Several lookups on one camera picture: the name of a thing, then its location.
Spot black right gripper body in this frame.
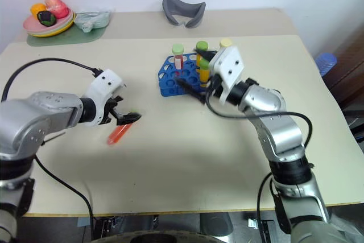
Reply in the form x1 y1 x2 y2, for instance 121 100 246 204
206 73 225 99

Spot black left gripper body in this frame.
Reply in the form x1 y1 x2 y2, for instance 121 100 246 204
102 96 125 125

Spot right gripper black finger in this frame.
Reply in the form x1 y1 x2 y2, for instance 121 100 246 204
193 49 218 60
175 78 206 105

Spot blue test tube rack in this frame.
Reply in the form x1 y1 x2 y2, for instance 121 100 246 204
155 53 214 97

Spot test tube with yellow cap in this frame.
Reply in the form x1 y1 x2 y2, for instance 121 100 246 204
219 38 234 51

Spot labelled red test tube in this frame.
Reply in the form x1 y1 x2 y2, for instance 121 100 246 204
171 43 185 71

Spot grey foam face pad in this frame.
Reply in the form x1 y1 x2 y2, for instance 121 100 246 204
162 0 207 29

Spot green mat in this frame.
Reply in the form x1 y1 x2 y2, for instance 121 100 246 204
26 22 111 48

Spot clear plastic bag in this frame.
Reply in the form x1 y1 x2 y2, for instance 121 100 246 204
73 9 112 32

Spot yellow plate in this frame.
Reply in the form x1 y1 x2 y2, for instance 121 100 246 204
28 12 76 38

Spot black and green toy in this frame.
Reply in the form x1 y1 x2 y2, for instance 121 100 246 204
37 10 57 26

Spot blue ribbed plastic object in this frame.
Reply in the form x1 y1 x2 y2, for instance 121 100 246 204
315 52 338 77

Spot stacked plates with toy fruit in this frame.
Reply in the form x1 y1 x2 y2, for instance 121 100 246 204
22 9 74 35

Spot pink toy fruit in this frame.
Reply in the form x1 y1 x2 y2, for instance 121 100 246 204
44 0 70 19

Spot orange toy fruit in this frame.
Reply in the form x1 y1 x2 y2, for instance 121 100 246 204
30 3 47 18

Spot brown wooden furniture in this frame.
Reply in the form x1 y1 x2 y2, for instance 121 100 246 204
320 23 364 109

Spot grey rounded shape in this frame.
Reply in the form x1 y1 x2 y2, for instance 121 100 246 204
198 212 235 237

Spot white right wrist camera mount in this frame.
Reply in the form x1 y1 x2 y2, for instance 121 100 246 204
208 45 246 105

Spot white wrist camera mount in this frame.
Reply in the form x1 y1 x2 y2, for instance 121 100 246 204
81 69 126 127
208 45 246 105

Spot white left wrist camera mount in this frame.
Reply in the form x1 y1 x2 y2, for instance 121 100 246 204
81 69 126 127

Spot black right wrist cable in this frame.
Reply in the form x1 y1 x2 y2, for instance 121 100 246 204
205 89 314 154

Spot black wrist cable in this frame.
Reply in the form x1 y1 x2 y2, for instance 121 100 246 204
205 89 314 154
1 57 104 102

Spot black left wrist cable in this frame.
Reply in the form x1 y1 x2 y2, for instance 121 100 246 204
1 57 104 102

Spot black left arm lower cable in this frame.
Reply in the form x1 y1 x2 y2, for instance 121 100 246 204
34 154 95 243

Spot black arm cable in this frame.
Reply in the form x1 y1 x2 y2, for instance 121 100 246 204
34 154 95 243
256 171 274 243

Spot black right arm lower cable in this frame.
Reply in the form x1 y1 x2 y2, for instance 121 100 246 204
256 171 274 243

